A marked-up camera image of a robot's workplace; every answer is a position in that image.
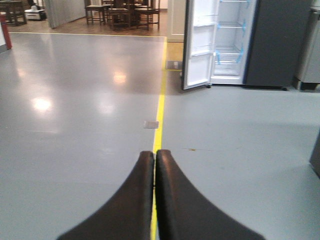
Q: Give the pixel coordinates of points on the red post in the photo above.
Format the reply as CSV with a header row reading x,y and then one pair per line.
x,y
5,33

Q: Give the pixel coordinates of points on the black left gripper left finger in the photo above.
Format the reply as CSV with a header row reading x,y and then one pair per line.
x,y
127,214

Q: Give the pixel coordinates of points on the dark wooden dining chair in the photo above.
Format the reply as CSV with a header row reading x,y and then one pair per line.
x,y
94,12

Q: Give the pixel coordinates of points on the stainless steel appliance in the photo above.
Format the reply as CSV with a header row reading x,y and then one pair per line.
x,y
307,75

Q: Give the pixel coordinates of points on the dark floor sign sticker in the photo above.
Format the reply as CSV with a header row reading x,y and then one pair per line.
x,y
173,65

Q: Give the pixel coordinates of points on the dark wooden dining table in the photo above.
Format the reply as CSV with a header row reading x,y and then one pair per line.
x,y
120,13

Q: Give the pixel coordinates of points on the blue tape strip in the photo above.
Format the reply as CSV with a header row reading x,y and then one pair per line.
x,y
218,57
241,53
244,25

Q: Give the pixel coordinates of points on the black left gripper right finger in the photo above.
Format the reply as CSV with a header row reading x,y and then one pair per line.
x,y
183,213

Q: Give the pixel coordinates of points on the dark grey fridge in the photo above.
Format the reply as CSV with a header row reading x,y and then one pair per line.
x,y
272,42

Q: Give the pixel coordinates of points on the white panelled cabinet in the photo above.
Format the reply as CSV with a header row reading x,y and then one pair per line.
x,y
176,13

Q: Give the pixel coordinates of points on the white floor robot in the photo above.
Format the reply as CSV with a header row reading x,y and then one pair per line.
x,y
35,13

